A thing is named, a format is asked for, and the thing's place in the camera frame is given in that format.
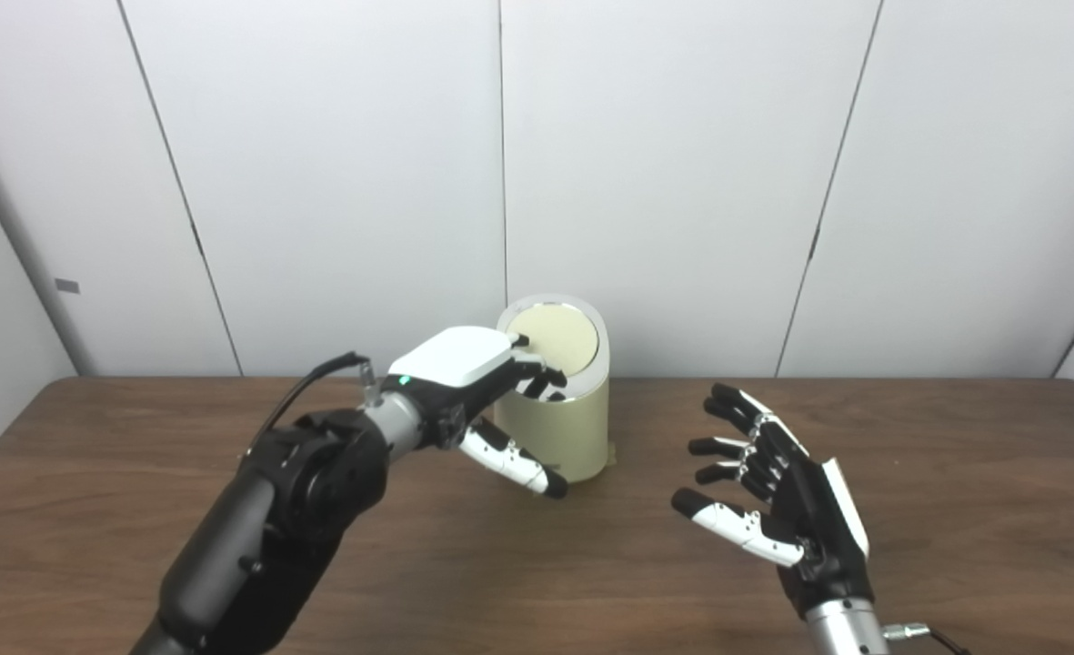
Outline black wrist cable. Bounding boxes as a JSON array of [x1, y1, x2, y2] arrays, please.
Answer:
[[241, 351, 383, 456], [882, 622, 974, 655]]

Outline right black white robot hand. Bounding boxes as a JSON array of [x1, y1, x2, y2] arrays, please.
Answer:
[[671, 382, 876, 620]]

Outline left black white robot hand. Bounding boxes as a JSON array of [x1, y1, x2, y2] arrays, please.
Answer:
[[382, 326, 569, 499]]

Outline cream-colored round bin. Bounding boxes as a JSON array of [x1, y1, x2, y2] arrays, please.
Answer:
[[495, 294, 610, 484]]

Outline cream round bin lid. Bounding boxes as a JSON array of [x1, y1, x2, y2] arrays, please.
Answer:
[[507, 304, 600, 374]]

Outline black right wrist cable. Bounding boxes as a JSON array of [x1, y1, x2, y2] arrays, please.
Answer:
[[882, 622, 974, 655]]

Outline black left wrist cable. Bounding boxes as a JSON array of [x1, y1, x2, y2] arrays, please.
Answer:
[[241, 351, 383, 456]]

